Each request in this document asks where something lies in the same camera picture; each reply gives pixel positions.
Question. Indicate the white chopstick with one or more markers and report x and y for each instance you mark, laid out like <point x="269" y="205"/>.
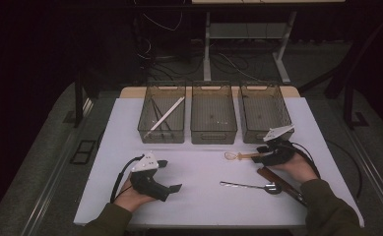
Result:
<point x="166" y="115"/>
<point x="163" y="117"/>

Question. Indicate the aluminium floor rail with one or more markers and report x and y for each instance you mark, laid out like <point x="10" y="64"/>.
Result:
<point x="376" y="176"/>
<point x="88" y="106"/>

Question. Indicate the black metal stand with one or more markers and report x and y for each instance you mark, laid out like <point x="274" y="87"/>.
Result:
<point x="78" y="105"/>
<point x="349" y="105"/>

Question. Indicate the white metal desk frame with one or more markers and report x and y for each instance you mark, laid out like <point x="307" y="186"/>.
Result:
<point x="244" y="30"/>

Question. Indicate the metal spoon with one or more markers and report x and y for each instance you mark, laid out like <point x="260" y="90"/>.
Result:
<point x="272" y="188"/>

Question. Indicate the black floor frame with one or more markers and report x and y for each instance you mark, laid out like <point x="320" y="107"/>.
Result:
<point x="83" y="152"/>

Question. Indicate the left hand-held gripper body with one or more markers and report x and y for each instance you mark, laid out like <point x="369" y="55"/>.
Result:
<point x="146" y="182"/>

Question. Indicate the person's right hand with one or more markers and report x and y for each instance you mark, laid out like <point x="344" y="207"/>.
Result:
<point x="297" y="168"/>

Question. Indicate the metal chopstick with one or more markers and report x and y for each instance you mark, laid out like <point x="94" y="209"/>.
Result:
<point x="168" y="126"/>
<point x="155" y="113"/>

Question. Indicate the person's left hand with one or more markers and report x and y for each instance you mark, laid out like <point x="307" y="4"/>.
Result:
<point x="130" y="200"/>

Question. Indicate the white table cover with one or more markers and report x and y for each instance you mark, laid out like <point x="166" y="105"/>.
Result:
<point x="195" y="170"/>

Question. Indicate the smoky transparent plastic bin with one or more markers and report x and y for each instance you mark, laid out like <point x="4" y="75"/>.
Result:
<point x="213" y="111"/>
<point x="176" y="128"/>
<point x="261" y="108"/>

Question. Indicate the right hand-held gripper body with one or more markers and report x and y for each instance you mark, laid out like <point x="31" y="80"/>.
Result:
<point x="281" y="152"/>

